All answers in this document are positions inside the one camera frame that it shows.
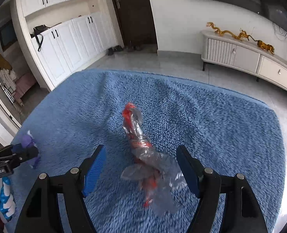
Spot purple snack wrapper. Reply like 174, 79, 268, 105
21, 130, 41, 169

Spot red clear plastic wrapper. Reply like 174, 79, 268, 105
121, 103, 187, 216

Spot blue white gloved hand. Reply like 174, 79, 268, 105
0, 177, 16, 222

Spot black handbag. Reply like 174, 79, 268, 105
31, 25, 50, 52

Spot white shoe cabinet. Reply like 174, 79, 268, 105
11, 0, 123, 90

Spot white tv console cabinet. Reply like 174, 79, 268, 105
201, 30, 287, 91

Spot dark shoes by door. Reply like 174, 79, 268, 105
107, 45, 143, 56

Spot golden tiger figurine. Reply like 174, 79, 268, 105
257, 40, 275, 55

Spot golden dragon figurine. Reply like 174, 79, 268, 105
206, 22, 251, 41

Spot dark brown entrance door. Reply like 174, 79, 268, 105
112, 0, 157, 48

